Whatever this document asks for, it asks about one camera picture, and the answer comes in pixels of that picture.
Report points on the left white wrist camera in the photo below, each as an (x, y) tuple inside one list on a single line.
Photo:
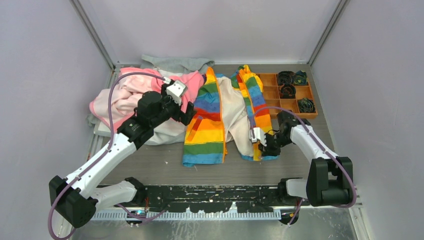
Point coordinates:
[(175, 89)]

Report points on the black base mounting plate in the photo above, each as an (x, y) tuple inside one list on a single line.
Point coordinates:
[(213, 198)]

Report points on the pink fleece garment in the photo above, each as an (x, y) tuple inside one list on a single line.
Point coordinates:
[(129, 90)]

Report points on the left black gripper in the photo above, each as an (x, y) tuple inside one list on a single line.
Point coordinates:
[(185, 118)]

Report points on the orange compartment tray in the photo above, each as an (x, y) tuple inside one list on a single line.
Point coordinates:
[(272, 98)]

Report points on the blue green rolled tie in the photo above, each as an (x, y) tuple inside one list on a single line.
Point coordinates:
[(306, 105)]

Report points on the silver slotted aluminium rail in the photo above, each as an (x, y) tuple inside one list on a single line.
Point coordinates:
[(231, 215)]

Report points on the rainbow striped zip jacket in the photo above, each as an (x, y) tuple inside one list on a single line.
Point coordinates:
[(226, 108)]

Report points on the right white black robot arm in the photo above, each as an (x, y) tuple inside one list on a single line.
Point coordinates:
[(330, 176)]

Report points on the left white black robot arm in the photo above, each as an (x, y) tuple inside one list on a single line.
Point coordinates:
[(77, 197)]

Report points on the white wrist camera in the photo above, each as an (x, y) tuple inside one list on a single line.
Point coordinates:
[(257, 135), (175, 89)]

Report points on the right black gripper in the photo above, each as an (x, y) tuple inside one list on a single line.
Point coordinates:
[(268, 150)]

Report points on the grey white garment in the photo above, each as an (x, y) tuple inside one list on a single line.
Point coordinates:
[(183, 65)]

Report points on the dark rolled tie back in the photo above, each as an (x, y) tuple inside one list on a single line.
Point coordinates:
[(285, 77)]

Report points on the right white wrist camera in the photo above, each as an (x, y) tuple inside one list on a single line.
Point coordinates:
[(257, 135)]

